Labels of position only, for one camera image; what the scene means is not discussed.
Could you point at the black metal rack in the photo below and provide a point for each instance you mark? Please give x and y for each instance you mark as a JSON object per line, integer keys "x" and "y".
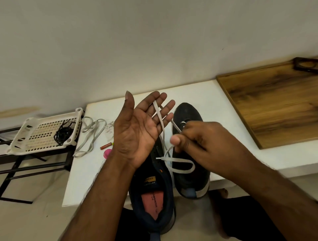
{"x": 27, "y": 166}

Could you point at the dark sneaker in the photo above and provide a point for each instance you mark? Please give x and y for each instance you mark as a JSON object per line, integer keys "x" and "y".
{"x": 154, "y": 193}
{"x": 188, "y": 111}

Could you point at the grey shoelace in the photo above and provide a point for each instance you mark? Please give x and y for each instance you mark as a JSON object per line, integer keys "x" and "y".
{"x": 164, "y": 134}

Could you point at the person's left hand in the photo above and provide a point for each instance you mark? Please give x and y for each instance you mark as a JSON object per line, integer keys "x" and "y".
{"x": 136, "y": 129}

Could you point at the wooden board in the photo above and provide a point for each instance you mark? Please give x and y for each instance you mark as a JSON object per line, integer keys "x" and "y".
{"x": 276, "y": 104}

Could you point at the person's right forearm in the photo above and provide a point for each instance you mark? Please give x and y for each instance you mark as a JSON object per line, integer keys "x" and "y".
{"x": 278, "y": 203}

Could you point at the person's right hand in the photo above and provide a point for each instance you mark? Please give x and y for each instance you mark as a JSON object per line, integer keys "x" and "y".
{"x": 213, "y": 146}

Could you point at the small red stick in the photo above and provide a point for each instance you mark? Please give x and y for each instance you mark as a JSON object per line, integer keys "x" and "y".
{"x": 106, "y": 146}

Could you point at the black shoelace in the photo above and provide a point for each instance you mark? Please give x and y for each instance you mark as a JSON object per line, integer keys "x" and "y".
{"x": 69, "y": 124}
{"x": 62, "y": 134}

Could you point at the person's left forearm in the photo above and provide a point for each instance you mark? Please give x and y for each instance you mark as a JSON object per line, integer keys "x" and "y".
{"x": 99, "y": 206}

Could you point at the white perforated plastic tray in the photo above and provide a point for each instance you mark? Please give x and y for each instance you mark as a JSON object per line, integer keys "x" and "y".
{"x": 39, "y": 135}

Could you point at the pink capped white bottle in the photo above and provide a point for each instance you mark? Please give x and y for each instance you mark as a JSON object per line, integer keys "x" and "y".
{"x": 107, "y": 154}

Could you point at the grey shoelaces bundle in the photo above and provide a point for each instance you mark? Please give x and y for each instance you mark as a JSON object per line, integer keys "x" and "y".
{"x": 92, "y": 133}

